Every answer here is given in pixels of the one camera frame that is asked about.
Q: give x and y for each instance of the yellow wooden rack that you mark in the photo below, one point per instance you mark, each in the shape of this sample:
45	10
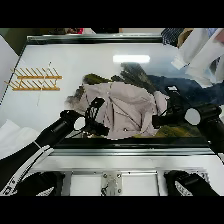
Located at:
36	83

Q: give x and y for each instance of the silver frame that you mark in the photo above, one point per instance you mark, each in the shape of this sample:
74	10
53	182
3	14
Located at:
133	152

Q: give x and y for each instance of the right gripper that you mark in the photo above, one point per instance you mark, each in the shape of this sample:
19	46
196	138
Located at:
163	120

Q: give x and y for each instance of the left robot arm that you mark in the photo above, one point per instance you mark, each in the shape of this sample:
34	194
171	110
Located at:
50	133

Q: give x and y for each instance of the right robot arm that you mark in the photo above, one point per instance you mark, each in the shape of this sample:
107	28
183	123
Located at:
210	126

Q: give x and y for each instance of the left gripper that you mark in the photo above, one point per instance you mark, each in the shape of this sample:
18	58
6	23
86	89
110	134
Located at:
96	126

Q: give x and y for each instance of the dark striped garment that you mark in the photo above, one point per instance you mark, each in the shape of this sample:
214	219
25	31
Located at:
170	36

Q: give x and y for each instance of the pale pink shirt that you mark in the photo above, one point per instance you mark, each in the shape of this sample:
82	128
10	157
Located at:
126	106

